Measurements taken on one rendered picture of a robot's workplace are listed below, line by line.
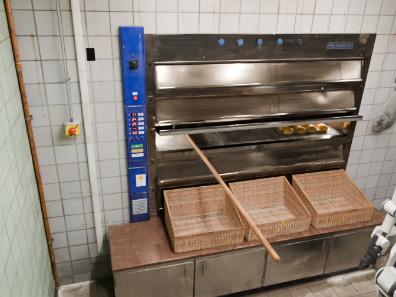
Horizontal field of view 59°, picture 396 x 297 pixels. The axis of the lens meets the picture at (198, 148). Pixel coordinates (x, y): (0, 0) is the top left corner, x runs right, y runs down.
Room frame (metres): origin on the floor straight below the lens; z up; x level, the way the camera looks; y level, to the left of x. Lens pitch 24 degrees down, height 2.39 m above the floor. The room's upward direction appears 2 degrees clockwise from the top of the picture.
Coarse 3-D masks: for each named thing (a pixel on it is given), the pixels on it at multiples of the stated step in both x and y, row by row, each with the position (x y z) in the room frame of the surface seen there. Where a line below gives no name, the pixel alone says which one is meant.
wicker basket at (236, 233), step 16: (176, 192) 2.56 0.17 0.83; (192, 192) 2.59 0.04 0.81; (208, 192) 2.62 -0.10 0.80; (224, 192) 2.66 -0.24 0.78; (176, 208) 2.52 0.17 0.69; (192, 208) 2.55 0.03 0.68; (208, 208) 2.59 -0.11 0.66; (224, 208) 2.62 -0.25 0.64; (176, 224) 2.44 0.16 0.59; (192, 224) 2.45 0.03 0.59; (208, 224) 2.45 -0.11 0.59; (224, 224) 2.46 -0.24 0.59; (240, 224) 2.29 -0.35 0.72; (176, 240) 2.09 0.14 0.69; (192, 240) 2.12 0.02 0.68; (208, 240) 2.24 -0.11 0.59; (224, 240) 2.19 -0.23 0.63; (240, 240) 2.23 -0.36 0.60
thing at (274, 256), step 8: (192, 144) 2.73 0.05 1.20; (200, 152) 2.55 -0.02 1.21; (216, 176) 2.17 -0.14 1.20; (224, 184) 2.06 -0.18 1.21; (232, 200) 1.88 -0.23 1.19; (240, 208) 1.79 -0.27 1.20; (248, 216) 1.70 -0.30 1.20; (248, 224) 1.66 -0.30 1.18; (256, 232) 1.57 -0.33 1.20; (264, 240) 1.49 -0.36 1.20; (272, 248) 1.44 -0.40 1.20; (272, 256) 1.39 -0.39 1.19
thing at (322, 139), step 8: (320, 136) 3.05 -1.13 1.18; (328, 136) 3.06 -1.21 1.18; (336, 136) 3.07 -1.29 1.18; (344, 136) 3.07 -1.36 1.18; (232, 144) 2.79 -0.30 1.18; (240, 144) 2.80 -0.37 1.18; (248, 144) 2.80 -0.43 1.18; (256, 144) 2.81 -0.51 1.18; (264, 144) 2.82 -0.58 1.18; (272, 144) 2.85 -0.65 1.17; (280, 144) 2.87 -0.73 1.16; (288, 144) 2.89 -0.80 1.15; (296, 144) 2.92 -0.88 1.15; (160, 152) 2.59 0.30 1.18; (168, 152) 2.59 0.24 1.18; (176, 152) 2.60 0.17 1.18; (184, 152) 2.61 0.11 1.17; (192, 152) 2.63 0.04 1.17; (208, 152) 2.67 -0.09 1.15; (216, 152) 2.69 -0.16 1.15
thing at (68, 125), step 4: (76, 120) 2.37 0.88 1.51; (64, 124) 2.29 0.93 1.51; (68, 124) 2.30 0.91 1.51; (72, 124) 2.30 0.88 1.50; (76, 124) 2.31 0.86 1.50; (68, 128) 2.29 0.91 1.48; (76, 128) 2.31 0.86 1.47; (68, 132) 2.29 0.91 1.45; (76, 132) 2.31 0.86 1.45; (80, 132) 2.34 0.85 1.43; (68, 136) 2.29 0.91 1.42; (72, 136) 2.30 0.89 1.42; (76, 136) 2.31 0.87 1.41
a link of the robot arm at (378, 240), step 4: (372, 236) 2.05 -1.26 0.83; (376, 236) 2.03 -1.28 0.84; (380, 236) 2.05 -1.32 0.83; (372, 240) 2.03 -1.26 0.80; (376, 240) 2.03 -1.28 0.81; (380, 240) 2.02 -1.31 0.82; (384, 240) 2.00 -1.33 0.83; (372, 244) 2.02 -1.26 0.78; (376, 244) 2.03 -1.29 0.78; (380, 244) 2.01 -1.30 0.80; (384, 244) 1.99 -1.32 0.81; (388, 244) 2.00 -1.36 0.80; (372, 248) 2.02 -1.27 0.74; (376, 248) 2.01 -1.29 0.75; (380, 248) 2.01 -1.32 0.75; (384, 248) 1.99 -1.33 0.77
